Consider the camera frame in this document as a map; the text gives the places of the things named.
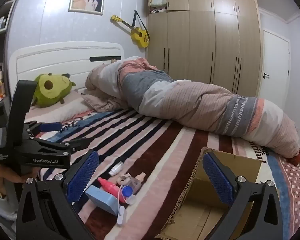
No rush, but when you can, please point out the white corded small device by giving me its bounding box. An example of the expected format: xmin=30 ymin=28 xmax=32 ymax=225
xmin=115 ymin=187 xmax=127 ymax=227

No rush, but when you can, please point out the white door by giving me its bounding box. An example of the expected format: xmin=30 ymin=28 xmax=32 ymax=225
xmin=261 ymin=28 xmax=291 ymax=111

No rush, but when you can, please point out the yellow guitar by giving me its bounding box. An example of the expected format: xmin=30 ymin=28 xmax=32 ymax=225
xmin=111 ymin=10 xmax=151 ymax=48

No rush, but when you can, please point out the pink plastic bottle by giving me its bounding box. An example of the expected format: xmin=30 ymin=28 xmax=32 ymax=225
xmin=97 ymin=177 xmax=123 ymax=197

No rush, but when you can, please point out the white bed headboard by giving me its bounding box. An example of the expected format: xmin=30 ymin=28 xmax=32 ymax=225
xmin=9 ymin=41 xmax=126 ymax=105

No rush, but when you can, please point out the white pink pillow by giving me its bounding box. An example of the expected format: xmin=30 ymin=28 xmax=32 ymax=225
xmin=25 ymin=90 xmax=91 ymax=123

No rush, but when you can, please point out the small white bottle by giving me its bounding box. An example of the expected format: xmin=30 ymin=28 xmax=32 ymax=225
xmin=109 ymin=162 xmax=124 ymax=176

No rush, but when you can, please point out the folded clothes stack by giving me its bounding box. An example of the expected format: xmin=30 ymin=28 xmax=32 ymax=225
xmin=150 ymin=0 xmax=168 ymax=14

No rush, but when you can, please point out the person's left hand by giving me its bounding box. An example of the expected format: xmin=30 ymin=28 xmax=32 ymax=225
xmin=0 ymin=163 xmax=40 ymax=184

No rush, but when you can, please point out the green avocado plush toy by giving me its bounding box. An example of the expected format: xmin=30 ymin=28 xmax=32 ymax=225
xmin=31 ymin=73 xmax=77 ymax=108

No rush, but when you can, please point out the beige wooden wardrobe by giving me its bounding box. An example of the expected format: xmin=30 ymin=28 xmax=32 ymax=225
xmin=146 ymin=0 xmax=262 ymax=98

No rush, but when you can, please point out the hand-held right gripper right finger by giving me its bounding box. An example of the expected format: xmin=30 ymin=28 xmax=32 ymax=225
xmin=202 ymin=152 xmax=283 ymax=240

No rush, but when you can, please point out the framed wall photo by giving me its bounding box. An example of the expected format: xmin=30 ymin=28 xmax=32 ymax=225
xmin=68 ymin=0 xmax=106 ymax=16

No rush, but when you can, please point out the blue capped clear container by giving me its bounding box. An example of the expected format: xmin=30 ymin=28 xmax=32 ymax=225
xmin=120 ymin=185 xmax=137 ymax=205

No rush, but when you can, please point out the red cloth item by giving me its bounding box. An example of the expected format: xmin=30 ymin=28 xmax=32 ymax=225
xmin=289 ymin=148 xmax=300 ymax=166

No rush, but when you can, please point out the pink crumpled pillowcase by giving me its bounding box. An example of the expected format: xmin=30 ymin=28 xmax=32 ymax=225
xmin=81 ymin=92 xmax=127 ymax=113

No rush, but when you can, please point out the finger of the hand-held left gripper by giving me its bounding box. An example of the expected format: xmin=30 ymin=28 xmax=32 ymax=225
xmin=24 ymin=121 xmax=63 ymax=137
xmin=34 ymin=137 xmax=91 ymax=156

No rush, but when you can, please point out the brown cardboard box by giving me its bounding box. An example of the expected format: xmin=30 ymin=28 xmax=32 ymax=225
xmin=155 ymin=147 xmax=282 ymax=240

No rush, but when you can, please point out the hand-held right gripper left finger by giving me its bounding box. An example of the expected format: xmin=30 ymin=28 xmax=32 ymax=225
xmin=16 ymin=149 xmax=100 ymax=240

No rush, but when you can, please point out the pink grey striped quilt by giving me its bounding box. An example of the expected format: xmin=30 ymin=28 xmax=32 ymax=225
xmin=85 ymin=56 xmax=300 ymax=159

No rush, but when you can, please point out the white wall shelf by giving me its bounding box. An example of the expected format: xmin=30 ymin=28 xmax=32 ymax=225
xmin=0 ymin=0 xmax=17 ymax=39

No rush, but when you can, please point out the clear bottle with peach cap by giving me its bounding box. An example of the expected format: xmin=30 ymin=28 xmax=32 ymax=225
xmin=126 ymin=172 xmax=147 ymax=193

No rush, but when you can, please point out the light blue flat box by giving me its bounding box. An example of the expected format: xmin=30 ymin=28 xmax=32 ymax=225
xmin=84 ymin=185 xmax=119 ymax=215

